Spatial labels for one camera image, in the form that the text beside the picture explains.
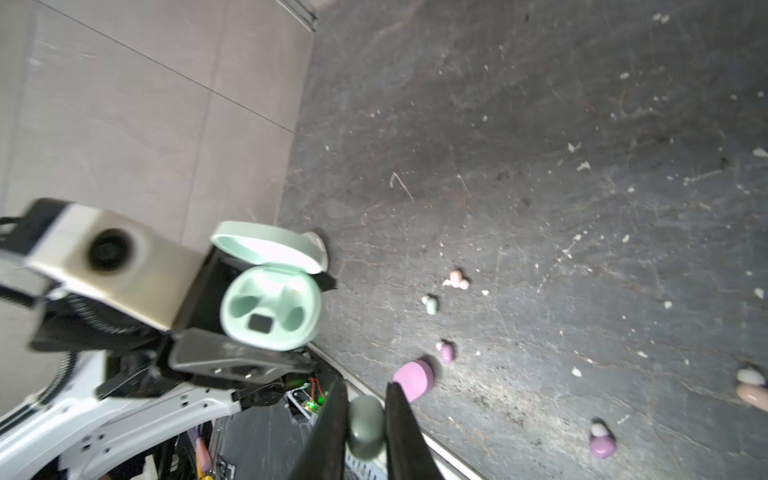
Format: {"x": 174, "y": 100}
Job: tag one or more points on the green earbud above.
{"x": 431, "y": 304}
{"x": 366, "y": 427}

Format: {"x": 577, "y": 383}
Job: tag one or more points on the purple earbud right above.
{"x": 602, "y": 443}

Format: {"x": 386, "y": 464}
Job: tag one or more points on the mint green earbud case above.
{"x": 275, "y": 304}

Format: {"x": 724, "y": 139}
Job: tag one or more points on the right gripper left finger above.
{"x": 323, "y": 456}

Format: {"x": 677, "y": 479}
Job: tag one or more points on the pink earbud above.
{"x": 456, "y": 280}
{"x": 751, "y": 376}

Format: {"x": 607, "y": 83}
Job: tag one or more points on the purple earbud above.
{"x": 447, "y": 351}
{"x": 602, "y": 443}

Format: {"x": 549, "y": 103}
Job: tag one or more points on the pink earbud right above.
{"x": 751, "y": 376}

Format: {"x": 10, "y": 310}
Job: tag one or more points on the purple earbud left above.
{"x": 447, "y": 351}

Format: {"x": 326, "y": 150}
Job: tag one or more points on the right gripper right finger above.
{"x": 408, "y": 455}

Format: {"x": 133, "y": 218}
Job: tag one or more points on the purple earbud case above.
{"x": 416, "y": 378}

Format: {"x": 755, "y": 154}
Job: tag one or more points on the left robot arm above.
{"x": 69, "y": 433}

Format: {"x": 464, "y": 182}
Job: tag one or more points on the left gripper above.
{"x": 146, "y": 362}

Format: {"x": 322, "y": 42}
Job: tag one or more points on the pink earbud case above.
{"x": 754, "y": 395}

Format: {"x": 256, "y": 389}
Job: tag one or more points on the pink earbud left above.
{"x": 456, "y": 280}

